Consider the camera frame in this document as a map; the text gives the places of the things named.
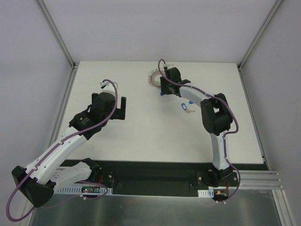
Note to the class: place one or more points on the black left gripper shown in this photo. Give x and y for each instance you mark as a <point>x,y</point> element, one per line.
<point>120,108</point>

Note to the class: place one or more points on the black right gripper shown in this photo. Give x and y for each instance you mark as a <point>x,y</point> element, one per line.
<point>165,87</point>

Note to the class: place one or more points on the blue windowed tag key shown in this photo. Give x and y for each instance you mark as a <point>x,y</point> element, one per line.
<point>186,109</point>

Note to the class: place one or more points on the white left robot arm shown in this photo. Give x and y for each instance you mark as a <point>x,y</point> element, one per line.
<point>39,180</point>

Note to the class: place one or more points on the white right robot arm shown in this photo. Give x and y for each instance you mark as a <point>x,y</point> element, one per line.
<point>216,118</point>

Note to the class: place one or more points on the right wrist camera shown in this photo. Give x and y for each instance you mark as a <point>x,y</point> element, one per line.
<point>168,66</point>

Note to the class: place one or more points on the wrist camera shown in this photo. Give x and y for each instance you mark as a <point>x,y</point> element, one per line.
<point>168,66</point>
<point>108,87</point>

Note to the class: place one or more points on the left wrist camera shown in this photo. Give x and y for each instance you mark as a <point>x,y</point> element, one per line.
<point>108,87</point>

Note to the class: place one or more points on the right aluminium frame post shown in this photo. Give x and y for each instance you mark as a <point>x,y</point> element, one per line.
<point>266,22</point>

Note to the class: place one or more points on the aluminium frame post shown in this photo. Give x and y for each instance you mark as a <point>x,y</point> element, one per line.
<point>56,34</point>
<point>266,22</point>

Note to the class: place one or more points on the left white cable duct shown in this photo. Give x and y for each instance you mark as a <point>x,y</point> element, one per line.
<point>85,190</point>

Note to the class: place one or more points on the white cable duct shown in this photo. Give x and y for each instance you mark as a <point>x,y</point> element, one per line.
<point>209,193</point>
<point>85,190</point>

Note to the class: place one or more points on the right white cable duct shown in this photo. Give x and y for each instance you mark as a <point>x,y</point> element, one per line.
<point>209,193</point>

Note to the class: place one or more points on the left aluminium frame post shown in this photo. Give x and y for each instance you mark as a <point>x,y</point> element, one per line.
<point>56,34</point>

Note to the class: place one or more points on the left aluminium table rail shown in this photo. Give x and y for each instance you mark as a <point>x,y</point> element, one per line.
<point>55,129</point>

